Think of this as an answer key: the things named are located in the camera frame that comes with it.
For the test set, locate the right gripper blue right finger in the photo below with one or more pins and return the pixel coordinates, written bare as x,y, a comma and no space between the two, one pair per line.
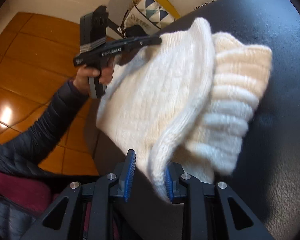
211,211

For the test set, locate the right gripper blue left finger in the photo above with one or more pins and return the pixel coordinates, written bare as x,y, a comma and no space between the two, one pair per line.
84,211

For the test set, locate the cream knitted sweater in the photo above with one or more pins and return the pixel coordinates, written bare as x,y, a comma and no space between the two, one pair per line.
188,100

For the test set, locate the person's left hand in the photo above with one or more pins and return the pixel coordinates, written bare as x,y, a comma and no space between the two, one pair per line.
84,73

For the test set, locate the triangle pattern cushion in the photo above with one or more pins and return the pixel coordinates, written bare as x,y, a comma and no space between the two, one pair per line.
149,15

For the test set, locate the black leather ottoman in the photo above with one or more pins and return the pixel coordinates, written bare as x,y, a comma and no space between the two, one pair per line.
267,173

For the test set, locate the dark puffer jacket sleeve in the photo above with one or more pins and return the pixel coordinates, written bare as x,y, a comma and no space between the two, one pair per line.
21,155

